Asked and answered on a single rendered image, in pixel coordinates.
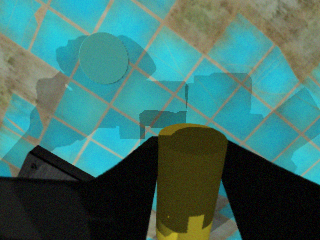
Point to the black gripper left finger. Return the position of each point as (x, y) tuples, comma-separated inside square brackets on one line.
[(100, 209)]

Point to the teal circle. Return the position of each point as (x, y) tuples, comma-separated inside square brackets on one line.
[(103, 58)]

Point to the yellow tall cylinder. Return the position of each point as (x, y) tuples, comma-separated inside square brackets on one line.
[(190, 165)]

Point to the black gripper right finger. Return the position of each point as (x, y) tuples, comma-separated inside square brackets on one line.
[(269, 202)]

